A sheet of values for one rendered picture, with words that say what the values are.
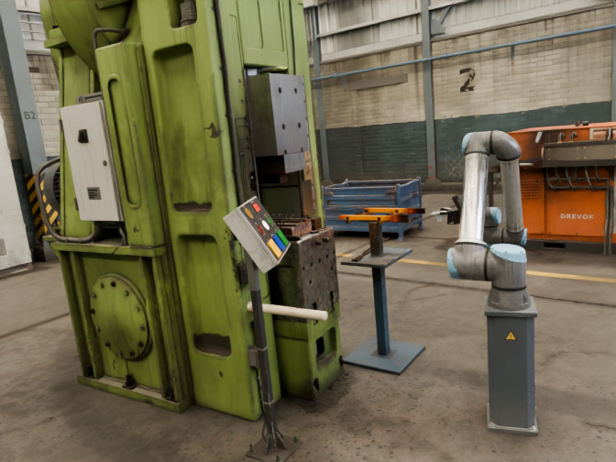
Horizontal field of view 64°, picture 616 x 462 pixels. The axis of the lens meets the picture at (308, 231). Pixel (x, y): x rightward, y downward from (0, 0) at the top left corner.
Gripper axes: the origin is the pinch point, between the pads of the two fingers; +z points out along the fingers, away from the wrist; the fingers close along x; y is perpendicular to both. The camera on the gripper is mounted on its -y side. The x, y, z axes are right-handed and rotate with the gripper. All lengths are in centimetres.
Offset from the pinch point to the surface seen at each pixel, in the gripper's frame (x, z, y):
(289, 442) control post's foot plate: -115, 32, 93
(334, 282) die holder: -47, 44, 35
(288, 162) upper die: -73, 48, -38
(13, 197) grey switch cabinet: 15, 583, -5
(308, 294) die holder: -75, 42, 32
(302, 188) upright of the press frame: -41, 65, -20
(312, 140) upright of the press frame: -24, 67, -47
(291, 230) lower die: -76, 48, -3
